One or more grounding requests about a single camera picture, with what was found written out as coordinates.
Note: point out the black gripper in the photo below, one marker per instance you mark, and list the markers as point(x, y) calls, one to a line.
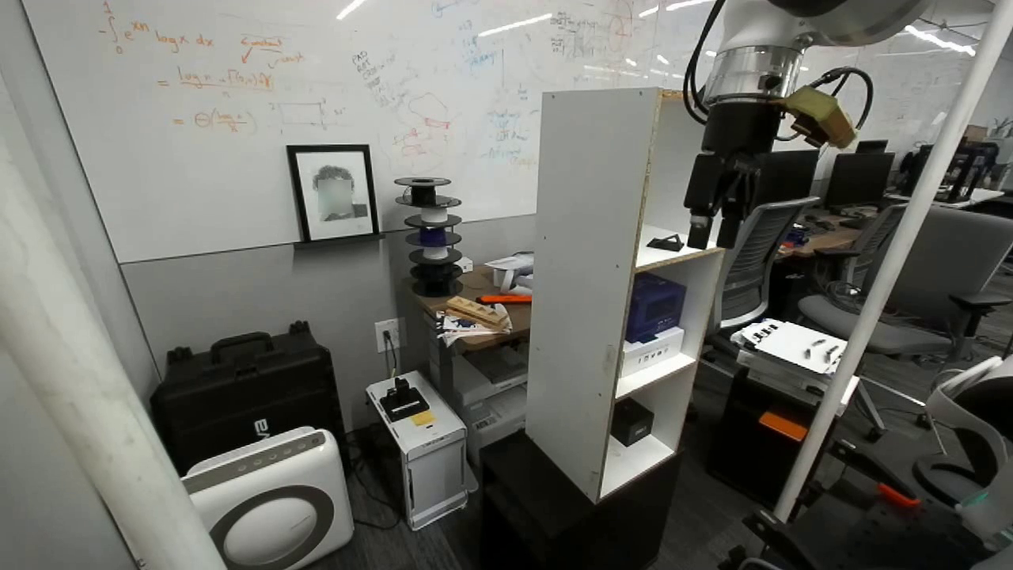
point(738, 158)

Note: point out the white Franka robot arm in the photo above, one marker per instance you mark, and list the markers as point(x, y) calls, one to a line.
point(752, 69)

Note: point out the small black object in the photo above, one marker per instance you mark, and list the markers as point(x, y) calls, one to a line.
point(667, 241)

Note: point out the white wooden shelf unit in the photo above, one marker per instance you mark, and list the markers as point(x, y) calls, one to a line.
point(585, 285)

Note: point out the white object on desk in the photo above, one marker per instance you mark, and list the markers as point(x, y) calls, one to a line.
point(510, 269)

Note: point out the mesh back office chair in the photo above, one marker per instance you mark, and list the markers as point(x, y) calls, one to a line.
point(761, 257)

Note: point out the black computer monitor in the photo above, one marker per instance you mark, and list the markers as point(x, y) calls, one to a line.
point(854, 177)
point(788, 176)

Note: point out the blue box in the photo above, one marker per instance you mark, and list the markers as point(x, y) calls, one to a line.
point(652, 304)

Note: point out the white box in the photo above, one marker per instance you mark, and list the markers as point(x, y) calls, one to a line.
point(652, 353)

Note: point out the white tray with tools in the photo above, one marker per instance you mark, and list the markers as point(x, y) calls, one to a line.
point(792, 347)

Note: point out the thin white pole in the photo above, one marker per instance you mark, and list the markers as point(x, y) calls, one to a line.
point(896, 253)

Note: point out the orange tape patch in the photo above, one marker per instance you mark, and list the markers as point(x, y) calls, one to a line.
point(783, 425)

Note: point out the small black box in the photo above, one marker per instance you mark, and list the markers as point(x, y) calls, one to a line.
point(631, 423)

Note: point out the grey office chair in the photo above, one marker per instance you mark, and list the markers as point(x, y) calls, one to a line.
point(949, 263)

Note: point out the wooden block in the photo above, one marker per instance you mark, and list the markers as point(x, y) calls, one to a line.
point(473, 309)

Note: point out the grey drawer cabinet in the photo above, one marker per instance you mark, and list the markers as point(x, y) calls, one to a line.
point(496, 398)

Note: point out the blue filament spool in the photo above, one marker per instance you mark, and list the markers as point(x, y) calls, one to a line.
point(434, 236)

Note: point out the black filament spool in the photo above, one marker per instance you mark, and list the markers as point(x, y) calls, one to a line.
point(437, 275)

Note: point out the empty black spool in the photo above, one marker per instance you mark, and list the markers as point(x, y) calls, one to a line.
point(421, 194)

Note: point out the black stand cabinet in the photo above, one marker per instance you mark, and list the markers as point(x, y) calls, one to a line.
point(548, 524)

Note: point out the white and black chair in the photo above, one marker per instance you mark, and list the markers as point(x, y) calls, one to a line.
point(976, 443)

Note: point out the black device with stick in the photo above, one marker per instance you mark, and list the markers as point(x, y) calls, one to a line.
point(403, 400)

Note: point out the white computer case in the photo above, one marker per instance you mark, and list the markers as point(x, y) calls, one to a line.
point(430, 471)

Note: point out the black framed portrait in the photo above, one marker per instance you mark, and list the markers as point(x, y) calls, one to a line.
point(332, 194)

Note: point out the black hard case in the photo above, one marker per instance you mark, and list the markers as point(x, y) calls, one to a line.
point(245, 393)

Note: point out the white air purifier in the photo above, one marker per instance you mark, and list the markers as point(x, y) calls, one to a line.
point(277, 503)

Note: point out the large whiteboard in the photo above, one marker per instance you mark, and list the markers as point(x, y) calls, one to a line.
point(209, 105)

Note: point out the thick white pole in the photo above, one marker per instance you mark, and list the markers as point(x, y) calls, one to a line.
point(97, 423)

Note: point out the yellow wrist camera mount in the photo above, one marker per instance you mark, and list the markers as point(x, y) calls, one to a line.
point(816, 114)

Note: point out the white wall outlet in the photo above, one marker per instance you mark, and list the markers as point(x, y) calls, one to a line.
point(388, 332)

